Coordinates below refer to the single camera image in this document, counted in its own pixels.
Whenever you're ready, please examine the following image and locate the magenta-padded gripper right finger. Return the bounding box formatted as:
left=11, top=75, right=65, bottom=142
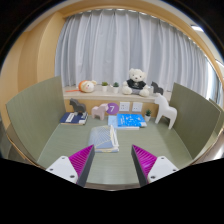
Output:
left=131, top=144, right=180, bottom=187

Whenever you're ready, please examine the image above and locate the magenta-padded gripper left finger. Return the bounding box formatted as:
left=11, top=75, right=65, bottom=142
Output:
left=45, top=144, right=96, bottom=188

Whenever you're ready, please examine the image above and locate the navy blue book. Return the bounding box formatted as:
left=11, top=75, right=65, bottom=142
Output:
left=59, top=111, right=89, bottom=126

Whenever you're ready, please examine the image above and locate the bright blue book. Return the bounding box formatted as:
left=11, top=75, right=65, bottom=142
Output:
left=116, top=113, right=148, bottom=128

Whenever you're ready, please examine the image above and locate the pink wooden horse figure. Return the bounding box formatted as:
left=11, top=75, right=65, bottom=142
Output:
left=91, top=103, right=110, bottom=121

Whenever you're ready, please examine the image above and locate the dark grey wooden horse figure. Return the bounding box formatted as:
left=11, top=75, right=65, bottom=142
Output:
left=69, top=98, right=87, bottom=116

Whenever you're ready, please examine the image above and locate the white wooden horse figure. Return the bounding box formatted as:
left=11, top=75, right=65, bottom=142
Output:
left=153, top=93, right=178, bottom=130

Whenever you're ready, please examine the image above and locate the purple round number sign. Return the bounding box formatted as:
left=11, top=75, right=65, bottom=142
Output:
left=105, top=102, right=120, bottom=116

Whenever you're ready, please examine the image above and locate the green divider panel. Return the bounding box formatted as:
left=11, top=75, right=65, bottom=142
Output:
left=5, top=75, right=67, bottom=163
left=169, top=82, right=223, bottom=160

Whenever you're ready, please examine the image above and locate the wooden shelf ledge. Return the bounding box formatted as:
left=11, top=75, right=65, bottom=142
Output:
left=62, top=84, right=173, bottom=118

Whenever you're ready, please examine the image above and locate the small dark horse figure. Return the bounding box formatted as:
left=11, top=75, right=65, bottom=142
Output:
left=150, top=81, right=165, bottom=96

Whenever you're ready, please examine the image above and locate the cream and orange plush toy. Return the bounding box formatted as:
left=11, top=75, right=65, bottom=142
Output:
left=65, top=79, right=98, bottom=94

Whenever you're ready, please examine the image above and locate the cream teddy bear black shirt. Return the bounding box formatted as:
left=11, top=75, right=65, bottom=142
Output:
left=121, top=68, right=151, bottom=98

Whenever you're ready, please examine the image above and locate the grey-white curtain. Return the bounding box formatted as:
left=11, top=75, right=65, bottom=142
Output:
left=54, top=8, right=209, bottom=98

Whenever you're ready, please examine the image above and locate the ceiling light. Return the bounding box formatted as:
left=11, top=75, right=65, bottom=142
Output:
left=190, top=24, right=205, bottom=33

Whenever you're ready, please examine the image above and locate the white wall socket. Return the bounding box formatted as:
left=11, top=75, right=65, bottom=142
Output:
left=131, top=101, right=144, bottom=113
left=118, top=101, right=131, bottom=113

